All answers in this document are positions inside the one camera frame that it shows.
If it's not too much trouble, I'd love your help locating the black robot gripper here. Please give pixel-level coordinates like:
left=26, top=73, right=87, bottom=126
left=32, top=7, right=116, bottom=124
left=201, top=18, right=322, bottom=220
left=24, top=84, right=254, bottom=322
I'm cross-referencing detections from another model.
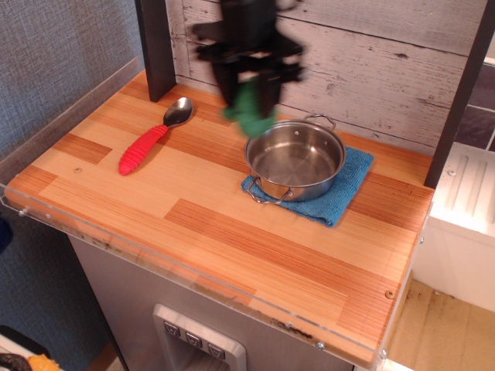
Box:
left=191, top=1, right=303, bottom=117

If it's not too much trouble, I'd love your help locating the yellow object at corner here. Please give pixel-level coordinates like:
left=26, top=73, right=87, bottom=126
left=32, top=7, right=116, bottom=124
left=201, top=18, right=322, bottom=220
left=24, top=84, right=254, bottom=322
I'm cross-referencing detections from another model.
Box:
left=27, top=354, right=61, bottom=371

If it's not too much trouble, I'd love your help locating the dark grey right post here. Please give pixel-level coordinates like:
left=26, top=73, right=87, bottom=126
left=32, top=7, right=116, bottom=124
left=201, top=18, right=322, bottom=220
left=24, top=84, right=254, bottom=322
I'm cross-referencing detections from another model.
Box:
left=424, top=0, right=494, bottom=189

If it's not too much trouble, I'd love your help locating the dark grey post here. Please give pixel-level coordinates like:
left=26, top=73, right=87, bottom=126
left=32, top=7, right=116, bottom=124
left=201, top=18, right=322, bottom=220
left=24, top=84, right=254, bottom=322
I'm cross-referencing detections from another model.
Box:
left=135, top=0, right=176, bottom=102
left=424, top=0, right=494, bottom=189

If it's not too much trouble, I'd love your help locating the grey toy fridge cabinet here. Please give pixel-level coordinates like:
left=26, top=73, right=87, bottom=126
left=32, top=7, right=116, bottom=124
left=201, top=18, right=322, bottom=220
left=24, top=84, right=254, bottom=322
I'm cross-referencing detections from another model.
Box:
left=70, top=237, right=353, bottom=370

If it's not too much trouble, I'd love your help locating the silver dispenser panel with buttons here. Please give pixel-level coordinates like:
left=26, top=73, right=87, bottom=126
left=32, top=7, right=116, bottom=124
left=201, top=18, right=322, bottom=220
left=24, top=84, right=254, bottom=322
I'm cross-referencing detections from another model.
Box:
left=152, top=304, right=248, bottom=370

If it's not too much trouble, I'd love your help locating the clear acrylic table guard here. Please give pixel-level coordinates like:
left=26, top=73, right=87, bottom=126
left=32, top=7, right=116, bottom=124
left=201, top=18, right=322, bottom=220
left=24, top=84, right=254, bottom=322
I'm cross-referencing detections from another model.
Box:
left=0, top=182, right=434, bottom=366

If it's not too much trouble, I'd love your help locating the steel pot with handles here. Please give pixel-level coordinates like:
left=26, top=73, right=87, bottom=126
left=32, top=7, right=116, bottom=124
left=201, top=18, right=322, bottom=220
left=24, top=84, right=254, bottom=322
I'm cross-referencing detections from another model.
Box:
left=244, top=114, right=347, bottom=204

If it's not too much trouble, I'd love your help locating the blue folded cloth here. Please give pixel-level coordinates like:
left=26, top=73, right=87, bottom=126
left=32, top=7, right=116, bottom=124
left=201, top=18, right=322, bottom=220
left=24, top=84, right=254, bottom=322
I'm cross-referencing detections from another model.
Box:
left=241, top=145, right=375, bottom=229

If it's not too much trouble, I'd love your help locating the red handled metal spoon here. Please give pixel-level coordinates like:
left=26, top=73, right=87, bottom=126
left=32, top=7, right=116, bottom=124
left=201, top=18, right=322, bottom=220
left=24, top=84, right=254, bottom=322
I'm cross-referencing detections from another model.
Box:
left=118, top=97, right=194, bottom=175

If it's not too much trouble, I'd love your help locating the white toy sink unit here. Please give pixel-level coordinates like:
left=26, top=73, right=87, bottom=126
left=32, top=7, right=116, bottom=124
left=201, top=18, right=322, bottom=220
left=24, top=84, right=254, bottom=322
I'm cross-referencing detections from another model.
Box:
left=410, top=56, right=495, bottom=310

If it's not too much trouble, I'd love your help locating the dark grey left post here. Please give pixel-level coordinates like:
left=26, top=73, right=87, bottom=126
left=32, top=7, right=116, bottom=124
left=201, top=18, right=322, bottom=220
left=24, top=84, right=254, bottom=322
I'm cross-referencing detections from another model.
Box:
left=135, top=0, right=176, bottom=102

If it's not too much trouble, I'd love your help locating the green toy broccoli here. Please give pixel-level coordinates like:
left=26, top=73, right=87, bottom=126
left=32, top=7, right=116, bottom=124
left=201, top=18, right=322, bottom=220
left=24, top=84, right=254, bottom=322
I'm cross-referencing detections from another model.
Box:
left=222, top=77, right=275, bottom=138

